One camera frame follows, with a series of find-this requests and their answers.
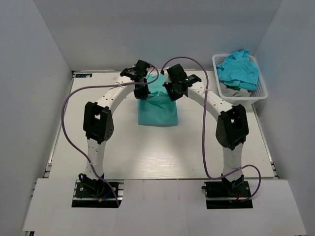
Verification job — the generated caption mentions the teal green t shirt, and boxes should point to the teal green t shirt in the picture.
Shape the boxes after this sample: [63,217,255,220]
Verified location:
[137,74,179,126]

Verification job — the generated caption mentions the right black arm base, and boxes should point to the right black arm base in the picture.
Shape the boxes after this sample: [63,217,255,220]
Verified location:
[201,181,253,209]

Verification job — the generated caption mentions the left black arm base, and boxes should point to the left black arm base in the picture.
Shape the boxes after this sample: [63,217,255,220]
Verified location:
[71,174,124,208]

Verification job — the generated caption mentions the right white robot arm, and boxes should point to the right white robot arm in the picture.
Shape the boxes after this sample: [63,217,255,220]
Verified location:
[161,64,249,196]

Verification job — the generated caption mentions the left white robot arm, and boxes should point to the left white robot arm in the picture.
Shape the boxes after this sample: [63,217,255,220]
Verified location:
[83,60,151,196]

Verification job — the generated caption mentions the grey cloth in basket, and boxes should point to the grey cloth in basket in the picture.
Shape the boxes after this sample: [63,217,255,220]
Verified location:
[220,83,251,97]

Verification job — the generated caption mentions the blue t shirt in basket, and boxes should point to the blue t shirt in basket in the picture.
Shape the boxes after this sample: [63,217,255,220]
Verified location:
[216,50,259,91]

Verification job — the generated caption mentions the blue label sticker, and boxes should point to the blue label sticker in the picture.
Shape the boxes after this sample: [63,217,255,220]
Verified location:
[75,73,93,78]

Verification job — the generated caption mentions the white plastic basket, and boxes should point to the white plastic basket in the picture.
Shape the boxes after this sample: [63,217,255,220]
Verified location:
[212,54,268,104]

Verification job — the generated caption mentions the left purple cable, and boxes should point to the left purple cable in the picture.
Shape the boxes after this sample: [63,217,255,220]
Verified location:
[61,62,159,206]

